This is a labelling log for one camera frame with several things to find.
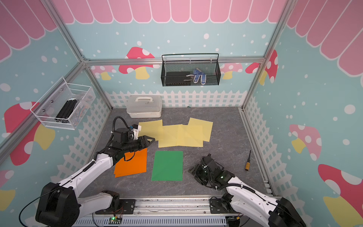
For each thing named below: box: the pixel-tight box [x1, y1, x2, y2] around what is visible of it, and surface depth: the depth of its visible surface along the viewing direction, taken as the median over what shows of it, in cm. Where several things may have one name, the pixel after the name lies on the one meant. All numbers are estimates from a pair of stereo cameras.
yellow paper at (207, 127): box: [187, 117, 214, 142], surface depth 112 cm
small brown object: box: [244, 149, 251, 172], surface depth 89 cm
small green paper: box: [151, 150, 184, 182], surface depth 92 cm
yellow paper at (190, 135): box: [176, 123, 204, 148], surface depth 105 cm
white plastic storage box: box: [126, 94, 163, 119], surface depth 111 cm
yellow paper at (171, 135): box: [158, 123, 184, 149], surface depth 105 cm
